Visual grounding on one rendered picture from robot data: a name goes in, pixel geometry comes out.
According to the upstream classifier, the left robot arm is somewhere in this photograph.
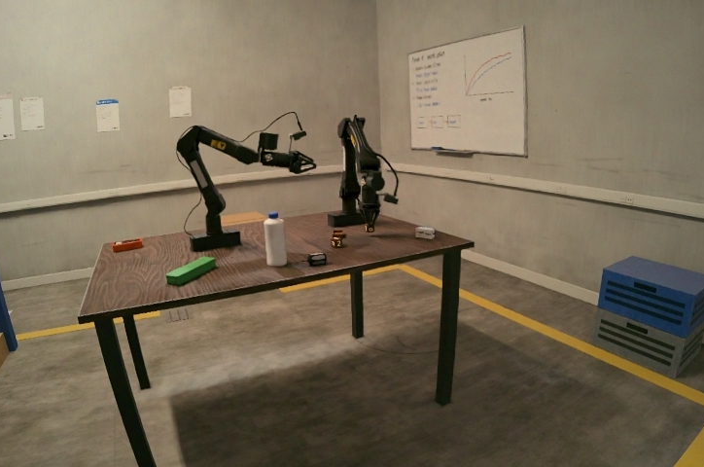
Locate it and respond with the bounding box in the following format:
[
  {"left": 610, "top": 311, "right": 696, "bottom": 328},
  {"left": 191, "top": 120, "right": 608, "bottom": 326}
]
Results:
[{"left": 328, "top": 118, "right": 385, "bottom": 218}]

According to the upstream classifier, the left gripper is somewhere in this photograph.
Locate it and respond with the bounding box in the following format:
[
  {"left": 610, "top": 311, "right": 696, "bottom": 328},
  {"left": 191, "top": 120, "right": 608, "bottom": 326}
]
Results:
[{"left": 358, "top": 189, "right": 396, "bottom": 228}]

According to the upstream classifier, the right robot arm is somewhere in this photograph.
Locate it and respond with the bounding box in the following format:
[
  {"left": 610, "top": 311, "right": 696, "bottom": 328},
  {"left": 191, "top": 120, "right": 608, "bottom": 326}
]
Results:
[{"left": 177, "top": 126, "right": 279, "bottom": 241}]

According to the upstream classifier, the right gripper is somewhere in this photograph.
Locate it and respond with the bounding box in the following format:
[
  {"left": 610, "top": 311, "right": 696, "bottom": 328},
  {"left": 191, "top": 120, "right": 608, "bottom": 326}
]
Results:
[{"left": 275, "top": 131, "right": 317, "bottom": 174}]

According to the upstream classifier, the orange rectangular block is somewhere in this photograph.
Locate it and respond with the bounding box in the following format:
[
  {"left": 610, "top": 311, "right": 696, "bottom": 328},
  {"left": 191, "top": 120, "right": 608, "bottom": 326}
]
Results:
[{"left": 113, "top": 238, "right": 143, "bottom": 252}]

